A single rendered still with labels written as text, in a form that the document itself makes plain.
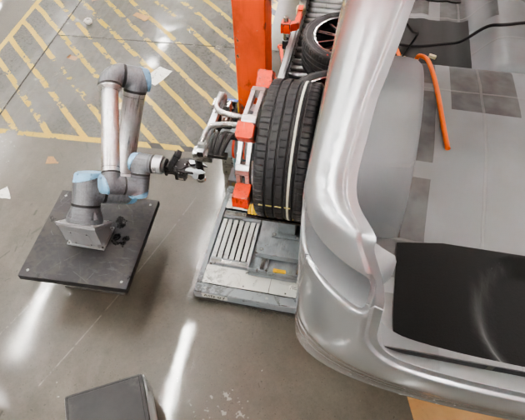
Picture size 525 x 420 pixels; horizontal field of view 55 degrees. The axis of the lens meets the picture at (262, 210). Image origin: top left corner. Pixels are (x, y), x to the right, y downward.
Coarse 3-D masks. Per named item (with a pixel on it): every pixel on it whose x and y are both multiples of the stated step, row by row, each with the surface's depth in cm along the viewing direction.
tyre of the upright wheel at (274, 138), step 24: (288, 96) 213; (312, 96) 213; (264, 120) 209; (288, 120) 208; (312, 120) 207; (264, 144) 208; (288, 144) 207; (264, 168) 211; (288, 168) 208; (264, 192) 217; (264, 216) 236; (288, 216) 227
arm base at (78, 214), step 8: (72, 208) 261; (80, 208) 259; (88, 208) 260; (96, 208) 264; (72, 216) 259; (80, 216) 259; (88, 216) 260; (96, 216) 263; (80, 224) 259; (88, 224) 260; (96, 224) 263
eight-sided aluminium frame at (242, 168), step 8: (256, 88) 226; (264, 88) 226; (256, 96) 227; (264, 96) 226; (248, 104) 220; (256, 104) 219; (248, 112) 219; (256, 112) 216; (248, 120) 214; (256, 120) 214; (240, 144) 215; (248, 144) 215; (240, 152) 216; (248, 152) 215; (240, 160) 216; (248, 160) 216; (240, 168) 217; (248, 168) 216; (240, 176) 222; (248, 176) 218
